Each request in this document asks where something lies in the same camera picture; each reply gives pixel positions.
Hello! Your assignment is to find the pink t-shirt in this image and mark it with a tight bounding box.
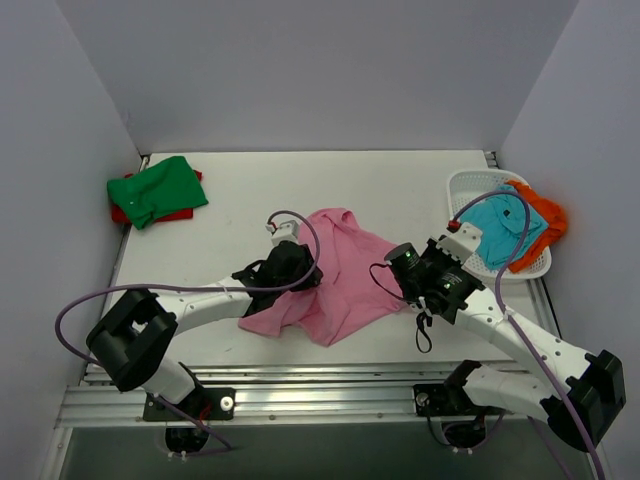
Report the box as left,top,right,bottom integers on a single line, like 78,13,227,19
238,208,404,347

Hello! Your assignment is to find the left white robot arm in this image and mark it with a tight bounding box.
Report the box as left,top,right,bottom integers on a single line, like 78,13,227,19
86,240,322,419

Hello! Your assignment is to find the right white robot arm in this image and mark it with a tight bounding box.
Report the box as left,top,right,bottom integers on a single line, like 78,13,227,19
384,226,626,452

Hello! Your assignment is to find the white perforated plastic basket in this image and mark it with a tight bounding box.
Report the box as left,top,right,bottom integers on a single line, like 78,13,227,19
447,169,552,282

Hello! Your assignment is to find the orange t-shirt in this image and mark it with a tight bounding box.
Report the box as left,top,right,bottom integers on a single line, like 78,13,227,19
506,180,568,273

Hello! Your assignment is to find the green folded t-shirt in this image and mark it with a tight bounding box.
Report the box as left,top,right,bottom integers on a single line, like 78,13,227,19
106,155,209,231

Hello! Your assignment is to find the red folded t-shirt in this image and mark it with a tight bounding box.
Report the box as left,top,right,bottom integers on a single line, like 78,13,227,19
110,170,204,225

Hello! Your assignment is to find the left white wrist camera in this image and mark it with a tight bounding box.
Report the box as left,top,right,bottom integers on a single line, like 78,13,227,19
265,220,300,247

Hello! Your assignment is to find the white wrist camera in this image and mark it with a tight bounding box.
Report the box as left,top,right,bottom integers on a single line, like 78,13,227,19
265,220,300,247
436,220,483,264

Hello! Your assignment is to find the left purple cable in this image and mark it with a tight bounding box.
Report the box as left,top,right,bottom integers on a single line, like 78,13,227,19
54,209,324,454

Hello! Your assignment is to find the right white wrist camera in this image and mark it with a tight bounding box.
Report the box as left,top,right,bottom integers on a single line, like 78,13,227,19
436,220,483,264

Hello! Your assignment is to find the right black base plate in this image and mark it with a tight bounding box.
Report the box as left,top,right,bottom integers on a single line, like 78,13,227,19
412,383,501,418

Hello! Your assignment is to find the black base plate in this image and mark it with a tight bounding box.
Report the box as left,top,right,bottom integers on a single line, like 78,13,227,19
412,383,501,418
142,387,236,422

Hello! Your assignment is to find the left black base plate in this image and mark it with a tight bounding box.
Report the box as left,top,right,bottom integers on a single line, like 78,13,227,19
142,387,236,422

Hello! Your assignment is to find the aluminium rail frame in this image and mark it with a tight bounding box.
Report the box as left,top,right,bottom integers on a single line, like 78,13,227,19
54,149,599,431

